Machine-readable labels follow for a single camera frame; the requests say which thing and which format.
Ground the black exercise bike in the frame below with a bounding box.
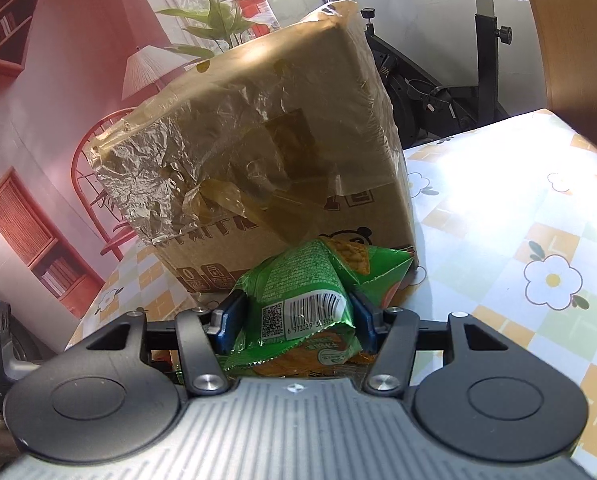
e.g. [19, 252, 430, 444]
[262, 0, 529, 150]

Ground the green snack bag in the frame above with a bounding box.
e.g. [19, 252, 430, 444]
[224, 236, 414, 377]

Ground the floral checkered tablecloth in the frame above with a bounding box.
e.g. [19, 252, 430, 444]
[65, 107, 597, 480]

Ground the brown cardboard box with liner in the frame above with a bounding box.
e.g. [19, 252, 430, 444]
[87, 0, 415, 292]

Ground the pink room-print wall backdrop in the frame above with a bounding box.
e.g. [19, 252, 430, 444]
[0, 0, 278, 351]

